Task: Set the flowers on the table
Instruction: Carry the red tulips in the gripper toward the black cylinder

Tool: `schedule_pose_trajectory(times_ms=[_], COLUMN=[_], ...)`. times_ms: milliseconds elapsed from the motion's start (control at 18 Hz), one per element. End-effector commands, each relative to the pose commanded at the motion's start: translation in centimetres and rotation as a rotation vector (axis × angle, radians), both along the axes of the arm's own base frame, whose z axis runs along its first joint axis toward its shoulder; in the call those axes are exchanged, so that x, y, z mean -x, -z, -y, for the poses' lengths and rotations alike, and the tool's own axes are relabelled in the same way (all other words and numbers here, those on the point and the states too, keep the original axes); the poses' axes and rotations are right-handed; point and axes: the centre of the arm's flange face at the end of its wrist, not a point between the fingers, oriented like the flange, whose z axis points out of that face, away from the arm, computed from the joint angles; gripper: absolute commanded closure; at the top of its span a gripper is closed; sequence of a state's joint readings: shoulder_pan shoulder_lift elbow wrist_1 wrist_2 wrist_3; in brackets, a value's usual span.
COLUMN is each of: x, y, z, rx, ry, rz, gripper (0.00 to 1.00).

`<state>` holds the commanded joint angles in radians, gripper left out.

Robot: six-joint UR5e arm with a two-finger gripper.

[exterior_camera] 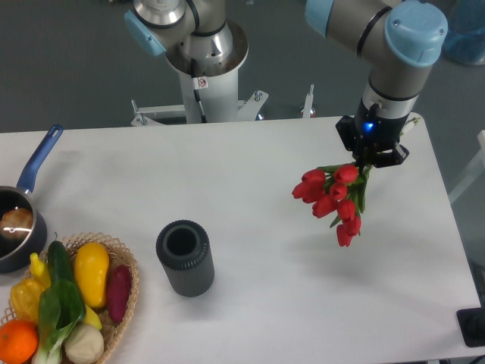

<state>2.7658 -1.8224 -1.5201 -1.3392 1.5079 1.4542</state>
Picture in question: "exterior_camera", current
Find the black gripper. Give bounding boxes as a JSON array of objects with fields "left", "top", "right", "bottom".
[{"left": 335, "top": 99, "right": 409, "bottom": 168}]

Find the red tulip bouquet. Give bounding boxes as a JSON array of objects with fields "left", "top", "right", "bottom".
[{"left": 292, "top": 163, "right": 372, "bottom": 246}]

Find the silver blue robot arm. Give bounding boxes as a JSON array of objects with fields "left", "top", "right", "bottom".
[{"left": 124, "top": 1, "right": 448, "bottom": 168}]

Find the blue translucent container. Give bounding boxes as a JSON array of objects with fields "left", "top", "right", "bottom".
[{"left": 443, "top": 0, "right": 484, "bottom": 66}]

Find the black device at table edge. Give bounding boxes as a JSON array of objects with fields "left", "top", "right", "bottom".
[{"left": 456, "top": 308, "right": 484, "bottom": 347}]

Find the dark grey ribbed vase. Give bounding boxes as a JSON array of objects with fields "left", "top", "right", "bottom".
[{"left": 155, "top": 220, "right": 215, "bottom": 297}]

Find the purple sweet potato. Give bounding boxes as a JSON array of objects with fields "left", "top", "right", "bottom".
[{"left": 107, "top": 265, "right": 132, "bottom": 324}]

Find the yellow mango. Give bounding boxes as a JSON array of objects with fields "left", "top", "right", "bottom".
[{"left": 74, "top": 242, "right": 110, "bottom": 309}]

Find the woven wicker basket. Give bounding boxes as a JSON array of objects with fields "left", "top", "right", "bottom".
[{"left": 1, "top": 233, "right": 139, "bottom": 363}]

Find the dark green cucumber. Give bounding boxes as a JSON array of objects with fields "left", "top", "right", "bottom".
[{"left": 47, "top": 240, "right": 76, "bottom": 284}]

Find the beige garlic bulb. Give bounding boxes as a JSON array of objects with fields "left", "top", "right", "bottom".
[{"left": 64, "top": 324, "right": 104, "bottom": 364}]

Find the green bok choy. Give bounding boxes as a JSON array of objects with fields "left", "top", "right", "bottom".
[{"left": 32, "top": 279, "right": 86, "bottom": 363}]

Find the brown meat patty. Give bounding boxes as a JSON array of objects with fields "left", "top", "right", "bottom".
[{"left": 1, "top": 208, "right": 33, "bottom": 240}]

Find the yellow bell pepper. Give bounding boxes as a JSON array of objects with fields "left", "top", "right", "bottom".
[{"left": 10, "top": 278, "right": 45, "bottom": 325}]

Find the orange fruit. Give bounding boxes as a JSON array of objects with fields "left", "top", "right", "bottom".
[{"left": 1, "top": 319, "right": 39, "bottom": 363}]

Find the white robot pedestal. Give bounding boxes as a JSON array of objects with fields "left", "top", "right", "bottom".
[{"left": 130, "top": 20, "right": 270, "bottom": 127}]

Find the black cable on pedestal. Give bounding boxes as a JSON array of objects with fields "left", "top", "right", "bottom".
[{"left": 189, "top": 58, "right": 208, "bottom": 124}]

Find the blue handled saucepan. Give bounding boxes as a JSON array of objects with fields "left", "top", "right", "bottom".
[{"left": 1, "top": 124, "right": 64, "bottom": 274}]

